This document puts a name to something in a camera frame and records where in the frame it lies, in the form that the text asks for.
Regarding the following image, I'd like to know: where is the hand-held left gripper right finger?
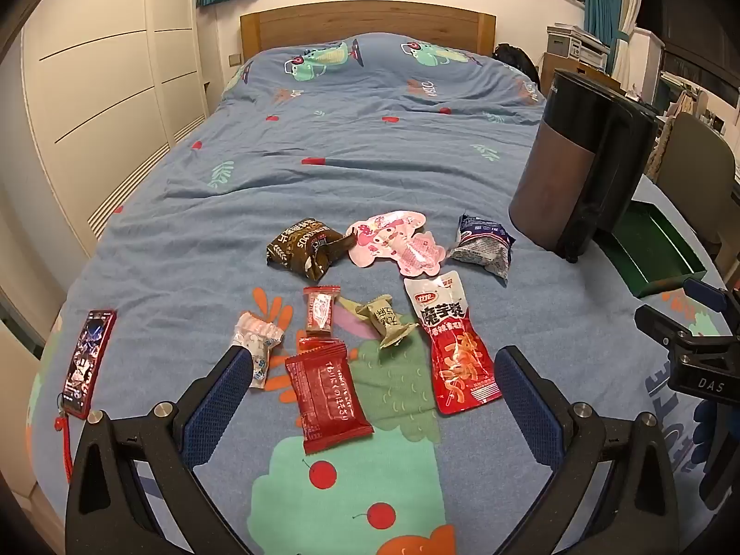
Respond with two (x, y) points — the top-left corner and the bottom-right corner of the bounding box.
(494, 345), (680, 555)

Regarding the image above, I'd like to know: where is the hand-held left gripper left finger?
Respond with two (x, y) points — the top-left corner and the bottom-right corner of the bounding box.
(65, 345), (256, 555)

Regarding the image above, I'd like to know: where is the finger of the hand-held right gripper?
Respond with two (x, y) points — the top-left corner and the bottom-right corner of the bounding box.
(682, 277), (740, 317)
(634, 305), (695, 355)

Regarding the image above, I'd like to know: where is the white candy packet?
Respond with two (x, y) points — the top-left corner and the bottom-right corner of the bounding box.
(233, 311), (285, 389)

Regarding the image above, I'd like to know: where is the green tray box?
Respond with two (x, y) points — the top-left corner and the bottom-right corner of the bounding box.
(595, 199), (707, 300)

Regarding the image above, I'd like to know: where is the red and white snack pouch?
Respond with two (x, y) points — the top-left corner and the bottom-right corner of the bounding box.
(403, 271), (503, 415)

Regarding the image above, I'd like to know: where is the dark red snack packet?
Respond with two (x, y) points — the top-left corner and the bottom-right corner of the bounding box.
(284, 336), (375, 456)

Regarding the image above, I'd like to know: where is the beige candy packet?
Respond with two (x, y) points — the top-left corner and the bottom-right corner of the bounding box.
(338, 295), (418, 351)

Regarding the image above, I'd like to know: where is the small red candy packet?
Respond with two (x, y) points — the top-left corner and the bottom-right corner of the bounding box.
(303, 284), (341, 336)

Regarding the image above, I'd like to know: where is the grey chair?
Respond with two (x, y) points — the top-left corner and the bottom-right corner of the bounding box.
(656, 112), (740, 270)

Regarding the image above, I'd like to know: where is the phone with red case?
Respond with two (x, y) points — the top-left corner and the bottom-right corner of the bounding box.
(58, 308), (118, 419)

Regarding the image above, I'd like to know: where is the beige knitted cloth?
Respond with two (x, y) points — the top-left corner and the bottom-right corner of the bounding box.
(646, 120), (675, 181)

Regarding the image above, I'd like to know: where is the blue and white snack packet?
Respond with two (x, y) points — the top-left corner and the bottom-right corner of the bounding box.
(450, 214), (517, 284)

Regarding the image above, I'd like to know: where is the brown snack packet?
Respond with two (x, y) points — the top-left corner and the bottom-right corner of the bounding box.
(266, 218), (362, 288)

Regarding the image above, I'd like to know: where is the dark cylindrical appliance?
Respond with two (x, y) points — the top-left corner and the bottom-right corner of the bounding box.
(509, 68), (660, 267)

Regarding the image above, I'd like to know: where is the pale pink snack packet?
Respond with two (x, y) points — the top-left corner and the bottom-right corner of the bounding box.
(398, 230), (447, 277)

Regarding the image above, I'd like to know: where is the pink character snack packet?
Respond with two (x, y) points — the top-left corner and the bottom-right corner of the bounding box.
(345, 209), (430, 270)

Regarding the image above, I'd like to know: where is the wooden cabinet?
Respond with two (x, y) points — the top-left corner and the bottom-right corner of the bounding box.
(540, 52), (624, 93)

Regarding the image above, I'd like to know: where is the blue printed blanket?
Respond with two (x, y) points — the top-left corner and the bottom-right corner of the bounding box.
(26, 31), (740, 555)

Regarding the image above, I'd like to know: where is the white printer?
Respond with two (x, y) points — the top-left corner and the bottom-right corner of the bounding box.
(546, 23), (609, 73)

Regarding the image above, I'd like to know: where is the black bag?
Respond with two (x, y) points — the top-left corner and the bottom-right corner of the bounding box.
(491, 43), (543, 92)

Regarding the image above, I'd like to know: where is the white wardrobe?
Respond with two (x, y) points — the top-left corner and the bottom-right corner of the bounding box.
(0, 0), (210, 258)

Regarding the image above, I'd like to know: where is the wooden headboard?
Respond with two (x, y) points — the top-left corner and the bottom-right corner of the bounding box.
(240, 1), (497, 64)

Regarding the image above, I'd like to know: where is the red phone strap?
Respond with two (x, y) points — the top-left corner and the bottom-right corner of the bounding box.
(53, 396), (77, 483)

